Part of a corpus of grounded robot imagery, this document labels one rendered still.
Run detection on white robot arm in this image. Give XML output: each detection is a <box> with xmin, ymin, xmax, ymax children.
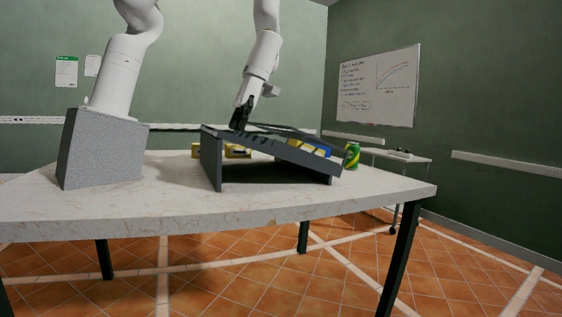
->
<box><xmin>76</xmin><ymin>0</ymin><xmax>283</xmax><ymax>121</ymax></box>

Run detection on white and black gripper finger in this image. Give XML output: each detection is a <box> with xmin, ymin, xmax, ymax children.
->
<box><xmin>228</xmin><ymin>108</ymin><xmax>241</xmax><ymax>130</ymax></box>
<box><xmin>234</xmin><ymin>95</ymin><xmax>253</xmax><ymax>132</ymax></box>

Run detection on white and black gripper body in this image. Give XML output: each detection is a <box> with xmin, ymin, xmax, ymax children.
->
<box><xmin>232</xmin><ymin>75</ymin><xmax>265</xmax><ymax>111</ymax></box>

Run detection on green and yellow drink can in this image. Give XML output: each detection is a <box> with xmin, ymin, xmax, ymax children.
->
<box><xmin>344</xmin><ymin>142</ymin><xmax>360</xmax><ymax>170</ymax></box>

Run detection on yellow butter carton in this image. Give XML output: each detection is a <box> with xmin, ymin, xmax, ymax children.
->
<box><xmin>224</xmin><ymin>144</ymin><xmax>252</xmax><ymax>159</ymax></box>
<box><xmin>191</xmin><ymin>143</ymin><xmax>200</xmax><ymax>159</ymax></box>
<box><xmin>288</xmin><ymin>138</ymin><xmax>326</xmax><ymax>157</ymax></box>

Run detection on blue open box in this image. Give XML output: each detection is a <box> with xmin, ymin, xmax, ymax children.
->
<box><xmin>304</xmin><ymin>142</ymin><xmax>331</xmax><ymax>158</ymax></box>

